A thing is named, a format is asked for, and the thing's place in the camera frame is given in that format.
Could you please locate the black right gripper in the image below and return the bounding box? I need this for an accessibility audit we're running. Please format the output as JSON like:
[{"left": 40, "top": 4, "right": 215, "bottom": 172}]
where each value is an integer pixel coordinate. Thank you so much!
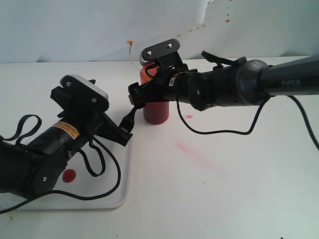
[{"left": 119, "top": 69, "right": 214, "bottom": 133}]

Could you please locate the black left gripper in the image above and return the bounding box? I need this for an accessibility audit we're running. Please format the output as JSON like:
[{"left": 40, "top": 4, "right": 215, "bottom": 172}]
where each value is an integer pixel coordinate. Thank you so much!
[{"left": 49, "top": 79, "right": 133, "bottom": 149}]

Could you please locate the red sauce squeeze bottle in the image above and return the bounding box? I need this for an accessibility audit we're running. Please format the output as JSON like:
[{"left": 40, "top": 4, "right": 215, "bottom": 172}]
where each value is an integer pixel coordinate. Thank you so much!
[{"left": 136, "top": 52, "right": 169, "bottom": 125}]

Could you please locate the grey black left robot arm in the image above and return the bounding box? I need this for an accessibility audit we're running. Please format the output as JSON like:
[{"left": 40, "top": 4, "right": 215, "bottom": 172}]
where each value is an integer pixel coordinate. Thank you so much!
[{"left": 0, "top": 75, "right": 134, "bottom": 199}]

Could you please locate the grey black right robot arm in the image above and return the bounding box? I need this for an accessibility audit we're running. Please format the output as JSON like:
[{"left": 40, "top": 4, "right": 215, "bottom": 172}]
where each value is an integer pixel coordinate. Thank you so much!
[{"left": 120, "top": 52, "right": 319, "bottom": 131}]

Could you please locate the red sauce blob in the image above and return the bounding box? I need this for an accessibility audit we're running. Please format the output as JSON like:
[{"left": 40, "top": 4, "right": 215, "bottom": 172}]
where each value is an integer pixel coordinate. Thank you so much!
[{"left": 62, "top": 169, "right": 76, "bottom": 183}]

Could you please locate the white rectangular tray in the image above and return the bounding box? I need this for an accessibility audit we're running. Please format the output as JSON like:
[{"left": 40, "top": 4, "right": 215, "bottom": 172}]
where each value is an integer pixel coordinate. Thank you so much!
[{"left": 0, "top": 139, "right": 133, "bottom": 210}]

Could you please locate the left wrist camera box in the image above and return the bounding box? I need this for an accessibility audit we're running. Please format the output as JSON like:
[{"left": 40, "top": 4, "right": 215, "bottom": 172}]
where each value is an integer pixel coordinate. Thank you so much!
[{"left": 60, "top": 75, "right": 109, "bottom": 113}]

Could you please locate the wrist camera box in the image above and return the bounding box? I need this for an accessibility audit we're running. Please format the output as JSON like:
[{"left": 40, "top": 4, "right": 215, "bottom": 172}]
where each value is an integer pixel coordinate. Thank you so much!
[
  {"left": 60, "top": 75, "right": 109, "bottom": 113},
  {"left": 140, "top": 38, "right": 183, "bottom": 73}
]

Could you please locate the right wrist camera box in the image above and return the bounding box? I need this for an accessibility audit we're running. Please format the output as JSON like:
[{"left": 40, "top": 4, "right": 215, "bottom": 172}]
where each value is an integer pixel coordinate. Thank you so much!
[{"left": 140, "top": 38, "right": 183, "bottom": 73}]

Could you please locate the black left camera cable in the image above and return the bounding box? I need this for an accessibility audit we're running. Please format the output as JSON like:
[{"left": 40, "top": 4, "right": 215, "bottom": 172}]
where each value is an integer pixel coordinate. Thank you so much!
[{"left": 0, "top": 114, "right": 122, "bottom": 215}]

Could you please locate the black camera cable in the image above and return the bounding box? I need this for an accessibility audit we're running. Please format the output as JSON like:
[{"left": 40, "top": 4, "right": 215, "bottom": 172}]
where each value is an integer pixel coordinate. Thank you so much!
[
  {"left": 0, "top": 114, "right": 122, "bottom": 215},
  {"left": 144, "top": 57, "right": 319, "bottom": 152}
]

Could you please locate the black right camera cable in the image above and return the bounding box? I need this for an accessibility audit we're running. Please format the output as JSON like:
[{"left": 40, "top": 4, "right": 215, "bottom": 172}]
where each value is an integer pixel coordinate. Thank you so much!
[{"left": 144, "top": 57, "right": 319, "bottom": 152}]

